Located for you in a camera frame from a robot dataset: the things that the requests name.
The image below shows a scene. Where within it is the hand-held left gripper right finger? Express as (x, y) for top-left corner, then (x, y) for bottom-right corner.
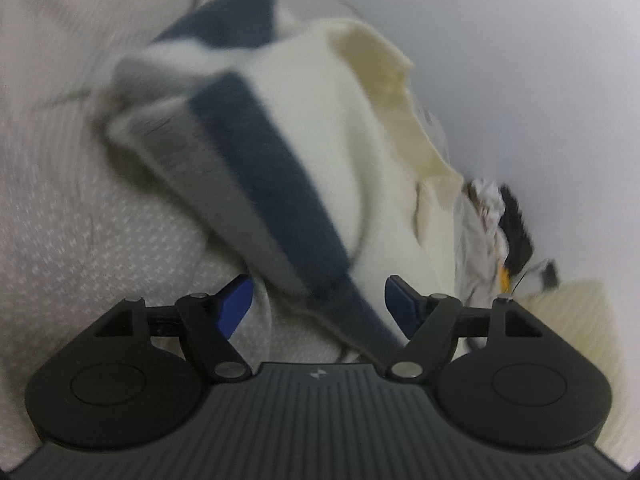
(385, 275), (546, 382)

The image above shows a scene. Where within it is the grey bed sheet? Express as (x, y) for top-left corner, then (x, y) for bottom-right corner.
(0, 0), (507, 461)

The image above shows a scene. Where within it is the white crumpled cloth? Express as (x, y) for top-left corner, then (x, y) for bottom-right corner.
(469, 179), (507, 222)

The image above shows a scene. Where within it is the cream and blue sweater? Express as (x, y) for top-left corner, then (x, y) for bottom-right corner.
(92, 0), (467, 364)

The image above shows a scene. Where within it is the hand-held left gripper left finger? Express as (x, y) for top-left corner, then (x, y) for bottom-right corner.
(92, 275), (254, 381)

